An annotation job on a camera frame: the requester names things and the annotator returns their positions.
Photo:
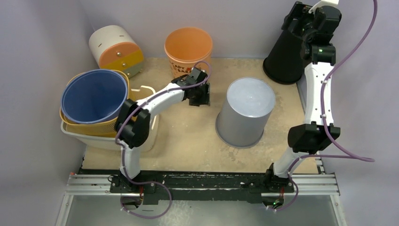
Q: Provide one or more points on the orange capybara bin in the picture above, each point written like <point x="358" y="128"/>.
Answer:
<point x="188" y="47"/>

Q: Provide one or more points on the black plastic bin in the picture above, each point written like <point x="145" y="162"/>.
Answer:
<point x="284" y="64"/>

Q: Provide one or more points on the grey plastic bin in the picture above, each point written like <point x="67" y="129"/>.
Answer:
<point x="244" y="114"/>

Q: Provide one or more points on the white drawer container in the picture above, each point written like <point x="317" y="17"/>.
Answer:
<point x="113" y="48"/>

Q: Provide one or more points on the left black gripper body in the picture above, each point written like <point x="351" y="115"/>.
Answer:
<point x="201" y="97"/>

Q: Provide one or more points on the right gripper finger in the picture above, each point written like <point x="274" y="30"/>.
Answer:
<point x="288" y="23"/>
<point x="300" y="14"/>

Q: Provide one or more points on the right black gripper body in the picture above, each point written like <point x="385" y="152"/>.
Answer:
<point x="294" y="15"/>

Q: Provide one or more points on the blue plastic bucket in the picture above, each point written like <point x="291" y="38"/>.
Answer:
<point x="93" y="96"/>

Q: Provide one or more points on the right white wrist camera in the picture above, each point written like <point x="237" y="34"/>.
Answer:
<point x="321" y="3"/>

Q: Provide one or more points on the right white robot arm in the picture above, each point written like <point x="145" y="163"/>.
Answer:
<point x="303" y="49"/>

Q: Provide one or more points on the white mesh basket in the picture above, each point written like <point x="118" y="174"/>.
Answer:
<point x="107" y="142"/>

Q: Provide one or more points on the aluminium mounting rail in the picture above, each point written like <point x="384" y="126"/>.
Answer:
<point x="308" y="184"/>

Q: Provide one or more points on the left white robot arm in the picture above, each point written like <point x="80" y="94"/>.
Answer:
<point x="134" y="120"/>

